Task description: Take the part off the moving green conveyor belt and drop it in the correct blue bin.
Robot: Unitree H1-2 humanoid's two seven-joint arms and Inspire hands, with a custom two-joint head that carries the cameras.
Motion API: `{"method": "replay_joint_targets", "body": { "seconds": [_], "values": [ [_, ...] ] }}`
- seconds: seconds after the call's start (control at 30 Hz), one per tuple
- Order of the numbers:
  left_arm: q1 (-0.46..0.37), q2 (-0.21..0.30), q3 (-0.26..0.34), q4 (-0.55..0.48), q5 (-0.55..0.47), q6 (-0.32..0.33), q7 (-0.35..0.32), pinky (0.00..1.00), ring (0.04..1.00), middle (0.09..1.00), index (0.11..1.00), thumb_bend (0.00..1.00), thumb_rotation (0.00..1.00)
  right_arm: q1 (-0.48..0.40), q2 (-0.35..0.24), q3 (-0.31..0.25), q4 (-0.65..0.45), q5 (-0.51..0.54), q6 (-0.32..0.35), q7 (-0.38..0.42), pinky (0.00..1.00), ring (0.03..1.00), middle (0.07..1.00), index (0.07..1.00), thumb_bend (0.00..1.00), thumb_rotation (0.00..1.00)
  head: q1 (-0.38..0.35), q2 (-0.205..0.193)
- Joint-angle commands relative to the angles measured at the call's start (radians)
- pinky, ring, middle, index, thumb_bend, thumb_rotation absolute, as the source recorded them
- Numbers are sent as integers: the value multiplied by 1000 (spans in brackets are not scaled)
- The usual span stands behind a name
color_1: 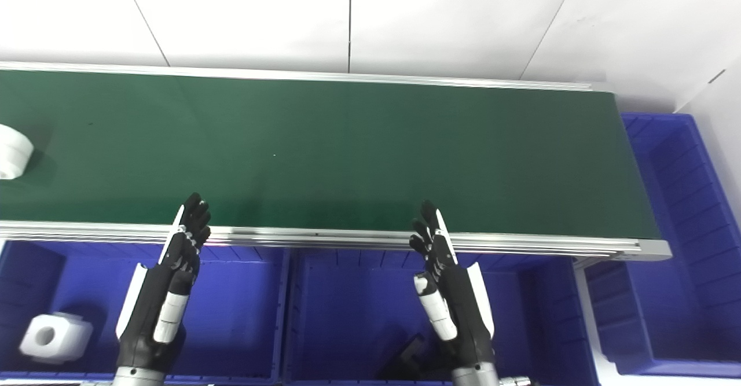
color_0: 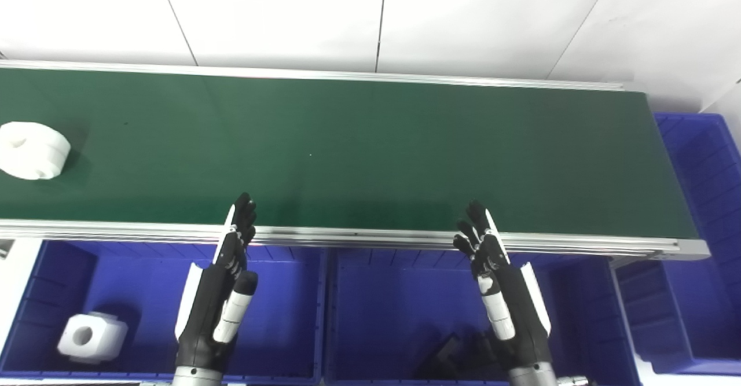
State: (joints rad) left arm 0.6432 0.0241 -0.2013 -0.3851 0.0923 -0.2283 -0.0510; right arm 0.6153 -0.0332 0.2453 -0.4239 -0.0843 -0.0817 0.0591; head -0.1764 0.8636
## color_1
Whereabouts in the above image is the white cube part with hole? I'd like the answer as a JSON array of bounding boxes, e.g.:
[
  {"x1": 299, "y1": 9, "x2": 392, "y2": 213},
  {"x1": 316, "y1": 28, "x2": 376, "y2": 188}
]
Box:
[{"x1": 20, "y1": 312, "x2": 94, "y2": 365}]

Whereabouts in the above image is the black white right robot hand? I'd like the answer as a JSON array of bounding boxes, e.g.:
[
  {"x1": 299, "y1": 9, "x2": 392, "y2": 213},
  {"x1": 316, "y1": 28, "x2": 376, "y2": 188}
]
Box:
[{"x1": 408, "y1": 200, "x2": 497, "y2": 371}]

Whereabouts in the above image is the white round part with hole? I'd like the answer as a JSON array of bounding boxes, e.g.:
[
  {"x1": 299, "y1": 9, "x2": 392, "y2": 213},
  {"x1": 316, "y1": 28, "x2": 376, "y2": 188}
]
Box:
[{"x1": 0, "y1": 124, "x2": 34, "y2": 180}]

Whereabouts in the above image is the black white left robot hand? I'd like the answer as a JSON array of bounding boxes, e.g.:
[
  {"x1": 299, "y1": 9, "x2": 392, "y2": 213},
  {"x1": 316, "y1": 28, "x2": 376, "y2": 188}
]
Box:
[{"x1": 115, "y1": 192, "x2": 212, "y2": 371}]

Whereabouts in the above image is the black part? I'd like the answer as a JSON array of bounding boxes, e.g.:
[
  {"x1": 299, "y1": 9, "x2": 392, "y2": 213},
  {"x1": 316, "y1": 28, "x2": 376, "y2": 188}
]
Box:
[{"x1": 377, "y1": 333, "x2": 442, "y2": 382}]

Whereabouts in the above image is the blue plastic bin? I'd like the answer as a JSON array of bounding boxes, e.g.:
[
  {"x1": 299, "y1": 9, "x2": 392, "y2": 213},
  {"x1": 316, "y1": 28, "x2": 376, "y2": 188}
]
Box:
[
  {"x1": 585, "y1": 112, "x2": 741, "y2": 378},
  {"x1": 283, "y1": 248, "x2": 600, "y2": 386},
  {"x1": 0, "y1": 240, "x2": 290, "y2": 384}
]

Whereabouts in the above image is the green conveyor belt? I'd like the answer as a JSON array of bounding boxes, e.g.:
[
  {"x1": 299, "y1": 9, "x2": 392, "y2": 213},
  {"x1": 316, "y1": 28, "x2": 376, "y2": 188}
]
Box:
[
  {"x1": 0, "y1": 61, "x2": 673, "y2": 269},
  {"x1": 0, "y1": 69, "x2": 661, "y2": 241}
]

